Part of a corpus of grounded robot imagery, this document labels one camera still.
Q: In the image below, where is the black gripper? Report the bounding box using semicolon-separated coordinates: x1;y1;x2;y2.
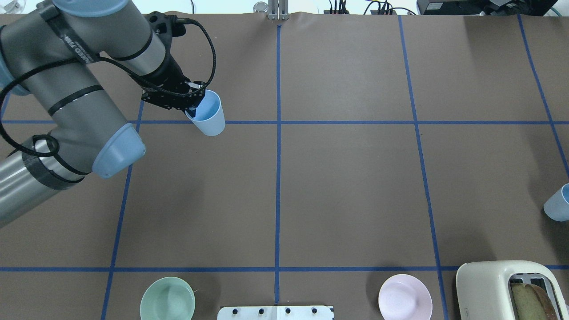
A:
141;56;207;118

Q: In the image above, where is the light blue cup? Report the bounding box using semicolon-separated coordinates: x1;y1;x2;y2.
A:
184;89;225;136
543;184;569;221

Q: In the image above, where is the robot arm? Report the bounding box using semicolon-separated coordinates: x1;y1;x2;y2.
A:
1;0;212;227

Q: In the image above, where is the small metal tin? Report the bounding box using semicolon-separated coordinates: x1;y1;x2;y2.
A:
253;1;269;13

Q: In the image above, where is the green bowl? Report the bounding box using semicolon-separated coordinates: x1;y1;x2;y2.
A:
140;277;196;320

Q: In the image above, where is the pink bowl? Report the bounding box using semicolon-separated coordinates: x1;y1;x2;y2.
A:
377;274;433;320

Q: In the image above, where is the cream toaster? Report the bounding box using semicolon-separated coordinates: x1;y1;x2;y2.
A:
456;260;568;320

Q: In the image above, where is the bread slice in toaster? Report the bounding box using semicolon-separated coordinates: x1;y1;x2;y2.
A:
510;283;557;320

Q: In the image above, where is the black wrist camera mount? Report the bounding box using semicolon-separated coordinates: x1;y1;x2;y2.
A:
144;12;187;45

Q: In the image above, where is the aluminium frame post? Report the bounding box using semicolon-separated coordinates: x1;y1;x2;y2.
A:
267;0;290;21

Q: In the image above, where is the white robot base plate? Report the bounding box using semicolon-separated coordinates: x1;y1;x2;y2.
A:
217;305;335;320

